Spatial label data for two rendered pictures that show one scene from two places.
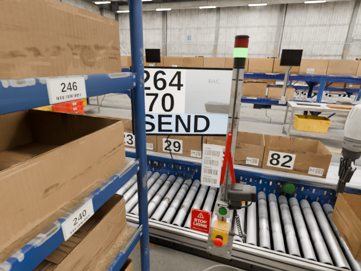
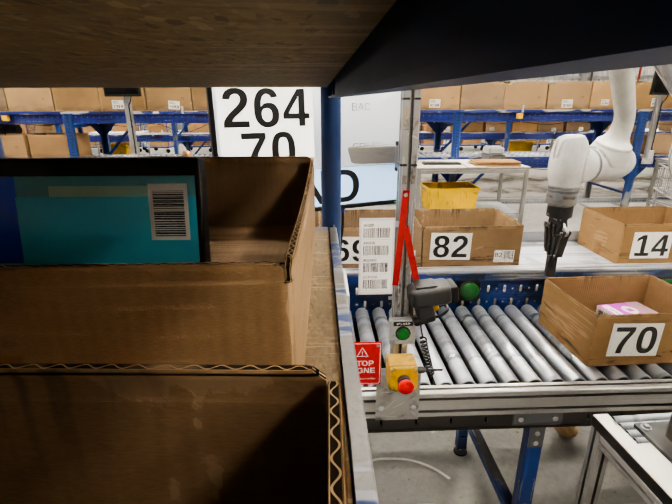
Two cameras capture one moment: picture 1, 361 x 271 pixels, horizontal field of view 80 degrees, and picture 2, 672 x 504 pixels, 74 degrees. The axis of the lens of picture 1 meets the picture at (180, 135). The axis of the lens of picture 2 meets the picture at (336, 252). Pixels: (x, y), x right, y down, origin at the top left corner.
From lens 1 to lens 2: 0.32 m
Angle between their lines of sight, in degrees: 19
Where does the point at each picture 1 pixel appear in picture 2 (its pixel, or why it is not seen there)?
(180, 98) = (306, 140)
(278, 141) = (433, 218)
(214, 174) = (382, 271)
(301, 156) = (481, 235)
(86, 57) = not seen: hidden behind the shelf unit
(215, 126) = (368, 187)
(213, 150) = (378, 228)
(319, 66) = (447, 95)
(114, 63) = not seen: hidden behind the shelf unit
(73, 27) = not seen: outside the picture
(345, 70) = (487, 100)
